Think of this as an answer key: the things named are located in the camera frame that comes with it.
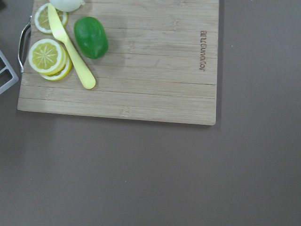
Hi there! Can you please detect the bamboo cutting board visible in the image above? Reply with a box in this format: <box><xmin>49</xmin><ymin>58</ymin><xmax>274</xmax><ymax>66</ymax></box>
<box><xmin>17</xmin><ymin>0</ymin><xmax>220</xmax><ymax>125</ymax></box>

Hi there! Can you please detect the lemon slice under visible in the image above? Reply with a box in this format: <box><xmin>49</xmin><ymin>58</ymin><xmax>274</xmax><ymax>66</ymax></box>
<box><xmin>40</xmin><ymin>47</ymin><xmax>72</xmax><ymax>81</ymax></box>

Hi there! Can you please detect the green lime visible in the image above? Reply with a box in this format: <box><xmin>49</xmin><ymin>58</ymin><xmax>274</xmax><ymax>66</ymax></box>
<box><xmin>74</xmin><ymin>16</ymin><xmax>109</xmax><ymax>59</ymax></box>

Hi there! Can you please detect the lemon slice front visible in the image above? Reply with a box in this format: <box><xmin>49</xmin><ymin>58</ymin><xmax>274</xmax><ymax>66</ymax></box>
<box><xmin>28</xmin><ymin>39</ymin><xmax>66</xmax><ymax>75</ymax></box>

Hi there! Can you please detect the lemon slice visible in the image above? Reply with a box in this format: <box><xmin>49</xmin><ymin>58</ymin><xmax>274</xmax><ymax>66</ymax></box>
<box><xmin>28</xmin><ymin>39</ymin><xmax>66</xmax><ymax>75</ymax></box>
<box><xmin>34</xmin><ymin>3</ymin><xmax>68</xmax><ymax>34</ymax></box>

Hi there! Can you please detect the yellow plastic knife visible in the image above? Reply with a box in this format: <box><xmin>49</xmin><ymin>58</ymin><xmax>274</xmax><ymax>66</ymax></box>
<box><xmin>48</xmin><ymin>3</ymin><xmax>96</xmax><ymax>89</ymax></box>

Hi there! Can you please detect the white onion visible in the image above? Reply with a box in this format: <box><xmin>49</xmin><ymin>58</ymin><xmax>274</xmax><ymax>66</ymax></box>
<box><xmin>49</xmin><ymin>0</ymin><xmax>85</xmax><ymax>12</ymax></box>

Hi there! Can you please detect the lemon slice top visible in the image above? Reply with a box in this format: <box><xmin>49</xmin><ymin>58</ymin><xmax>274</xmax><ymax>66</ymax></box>
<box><xmin>34</xmin><ymin>3</ymin><xmax>68</xmax><ymax>34</ymax></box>

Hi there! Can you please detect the metal board handle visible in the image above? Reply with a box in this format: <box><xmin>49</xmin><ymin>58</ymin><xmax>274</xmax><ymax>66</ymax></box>
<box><xmin>17</xmin><ymin>16</ymin><xmax>32</xmax><ymax>73</ymax></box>

